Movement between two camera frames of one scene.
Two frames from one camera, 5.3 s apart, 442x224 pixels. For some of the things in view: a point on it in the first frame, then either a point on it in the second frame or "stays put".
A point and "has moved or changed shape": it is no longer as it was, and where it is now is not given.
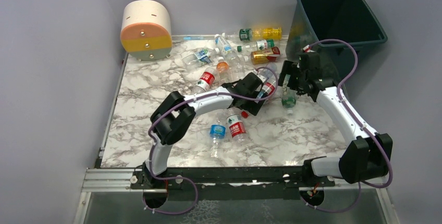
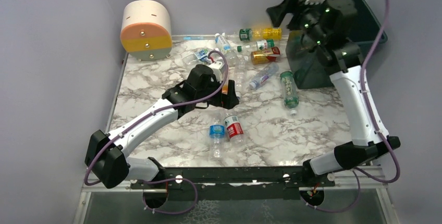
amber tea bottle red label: [271, 54] stays put
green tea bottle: [289, 95] stays put
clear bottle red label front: [237, 127] has moved or changed shape
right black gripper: [290, 78] → [290, 7]
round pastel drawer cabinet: [146, 30] stays put
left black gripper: [257, 96] → [227, 99]
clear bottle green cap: [259, 45] stays put
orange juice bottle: [223, 73] has moved or changed shape
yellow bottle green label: [247, 34] stays put
